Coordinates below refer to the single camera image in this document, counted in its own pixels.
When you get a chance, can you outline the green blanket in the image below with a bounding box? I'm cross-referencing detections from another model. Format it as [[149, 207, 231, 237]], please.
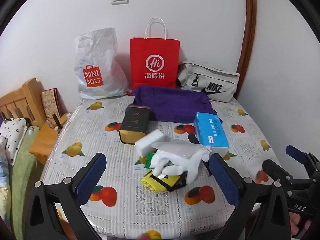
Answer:
[[11, 126, 40, 233]]

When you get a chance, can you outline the purple towel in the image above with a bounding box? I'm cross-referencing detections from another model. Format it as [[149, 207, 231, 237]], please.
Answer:
[[132, 85, 223, 124]]

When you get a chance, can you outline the white glove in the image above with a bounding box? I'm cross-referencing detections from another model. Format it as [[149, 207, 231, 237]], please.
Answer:
[[150, 145, 212, 184]]

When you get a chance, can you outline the brown wooden door frame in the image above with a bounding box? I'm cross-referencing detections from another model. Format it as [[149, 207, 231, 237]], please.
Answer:
[[236, 0, 258, 95]]

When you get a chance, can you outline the wooden nightstand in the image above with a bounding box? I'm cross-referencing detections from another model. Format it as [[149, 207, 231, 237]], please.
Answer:
[[29, 112, 70, 165]]

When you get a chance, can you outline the red paper bag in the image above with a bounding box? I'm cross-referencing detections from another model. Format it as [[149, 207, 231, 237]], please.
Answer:
[[129, 18, 181, 90]]

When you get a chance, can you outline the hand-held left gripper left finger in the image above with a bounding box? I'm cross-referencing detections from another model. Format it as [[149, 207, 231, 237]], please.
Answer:
[[25, 152, 107, 240]]

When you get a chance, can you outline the yellow pouch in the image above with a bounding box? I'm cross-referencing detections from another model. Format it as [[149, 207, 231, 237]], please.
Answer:
[[141, 170, 187, 193]]

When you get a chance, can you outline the white sponge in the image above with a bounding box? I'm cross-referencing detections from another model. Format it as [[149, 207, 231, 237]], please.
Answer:
[[135, 129, 165, 156]]

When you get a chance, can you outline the grey waist bag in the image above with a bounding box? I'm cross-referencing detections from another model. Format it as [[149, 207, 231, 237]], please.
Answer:
[[176, 60, 240, 103]]

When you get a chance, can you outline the white plastic shopping bag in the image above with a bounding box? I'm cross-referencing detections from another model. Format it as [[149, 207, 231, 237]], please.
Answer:
[[74, 27, 130, 100]]

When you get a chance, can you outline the floral white pillow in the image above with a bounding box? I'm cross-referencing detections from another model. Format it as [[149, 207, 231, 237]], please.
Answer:
[[0, 117, 28, 167]]

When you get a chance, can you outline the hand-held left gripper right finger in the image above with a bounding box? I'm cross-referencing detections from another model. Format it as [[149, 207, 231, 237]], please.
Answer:
[[209, 153, 292, 240]]

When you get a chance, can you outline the black and gold box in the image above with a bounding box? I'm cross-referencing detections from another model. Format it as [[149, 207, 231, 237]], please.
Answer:
[[119, 105, 151, 145]]

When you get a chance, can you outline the green and white snack packet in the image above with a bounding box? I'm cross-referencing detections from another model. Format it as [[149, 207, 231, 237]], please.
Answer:
[[144, 152, 157, 168]]

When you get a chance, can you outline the wooden headboard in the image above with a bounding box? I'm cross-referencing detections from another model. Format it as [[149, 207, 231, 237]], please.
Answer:
[[0, 77, 47, 128]]

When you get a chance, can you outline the person's right hand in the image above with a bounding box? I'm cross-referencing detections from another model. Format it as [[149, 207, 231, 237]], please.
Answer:
[[290, 213, 310, 238]]

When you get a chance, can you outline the patterned book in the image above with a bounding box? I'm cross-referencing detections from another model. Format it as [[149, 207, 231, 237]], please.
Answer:
[[41, 88, 62, 119]]

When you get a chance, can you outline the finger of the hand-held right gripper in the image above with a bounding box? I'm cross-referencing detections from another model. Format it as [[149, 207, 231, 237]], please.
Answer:
[[286, 145, 320, 178], [262, 159, 293, 193]]

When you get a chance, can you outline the blue tissue pack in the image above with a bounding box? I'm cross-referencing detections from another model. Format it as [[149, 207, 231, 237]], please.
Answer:
[[193, 112, 230, 154]]

